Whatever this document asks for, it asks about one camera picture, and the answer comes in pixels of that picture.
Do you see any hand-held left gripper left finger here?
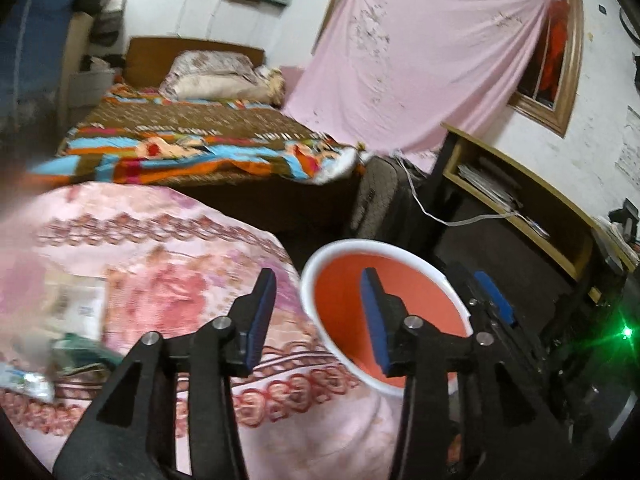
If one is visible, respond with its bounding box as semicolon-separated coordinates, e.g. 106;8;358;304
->
52;267;278;480

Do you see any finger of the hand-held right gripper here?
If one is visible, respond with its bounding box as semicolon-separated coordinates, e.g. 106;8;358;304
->
470;270;518;328
446;260;482;333

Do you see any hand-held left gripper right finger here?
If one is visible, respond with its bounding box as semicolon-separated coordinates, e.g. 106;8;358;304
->
361;267;571;480

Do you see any red basin with white rim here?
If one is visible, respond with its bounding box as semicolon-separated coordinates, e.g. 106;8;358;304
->
300;240;473;397

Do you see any green wrapper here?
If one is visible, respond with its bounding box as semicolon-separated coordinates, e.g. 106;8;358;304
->
50;335;126;377

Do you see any white grey wrapper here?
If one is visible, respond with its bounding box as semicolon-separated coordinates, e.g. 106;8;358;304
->
47;280;108;336

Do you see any silver plastic packet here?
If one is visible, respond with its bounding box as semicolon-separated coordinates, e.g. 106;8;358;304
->
0;365;56;404

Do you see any stack of papers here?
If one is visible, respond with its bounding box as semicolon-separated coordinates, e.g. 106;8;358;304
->
457;157;524;212

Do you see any brown checkered bag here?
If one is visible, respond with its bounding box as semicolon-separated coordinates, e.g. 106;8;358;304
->
350;155;442;247

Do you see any wooden desk with shelf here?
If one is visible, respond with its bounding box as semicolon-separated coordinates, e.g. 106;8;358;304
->
430;122;638;302

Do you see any pink floral quilt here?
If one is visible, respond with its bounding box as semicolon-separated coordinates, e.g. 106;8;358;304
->
0;182;402;480

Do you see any black desktop device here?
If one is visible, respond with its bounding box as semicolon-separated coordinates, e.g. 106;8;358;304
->
607;199;640;242

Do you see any pink hanging sheet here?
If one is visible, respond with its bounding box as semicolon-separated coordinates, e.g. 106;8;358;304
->
282;0;552;173

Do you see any yellowish crumpled cloth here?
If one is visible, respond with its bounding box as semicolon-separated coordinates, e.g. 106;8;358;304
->
264;66;287;107

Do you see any pink pillow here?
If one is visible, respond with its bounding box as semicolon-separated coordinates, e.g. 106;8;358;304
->
280;65;307;107

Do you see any barred window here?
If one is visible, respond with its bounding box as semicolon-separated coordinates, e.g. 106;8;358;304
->
312;0;586;139

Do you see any red hanging cloth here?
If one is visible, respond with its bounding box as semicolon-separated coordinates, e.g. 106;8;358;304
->
537;0;572;111

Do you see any floral pillow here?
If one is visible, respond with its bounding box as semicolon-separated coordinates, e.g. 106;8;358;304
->
160;50;257;93

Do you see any bed with colourful blanket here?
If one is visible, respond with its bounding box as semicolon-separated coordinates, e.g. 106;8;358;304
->
122;36;367;233

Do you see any white nightstand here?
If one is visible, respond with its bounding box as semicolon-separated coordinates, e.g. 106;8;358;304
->
67;67;126;111

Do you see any grey handbag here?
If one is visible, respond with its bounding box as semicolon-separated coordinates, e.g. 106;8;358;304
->
92;17;126;58

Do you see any beige tall cabinet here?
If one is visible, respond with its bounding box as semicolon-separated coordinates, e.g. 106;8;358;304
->
64;10;95;78

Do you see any white cable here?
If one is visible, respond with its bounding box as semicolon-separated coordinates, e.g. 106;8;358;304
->
392;150;522;227

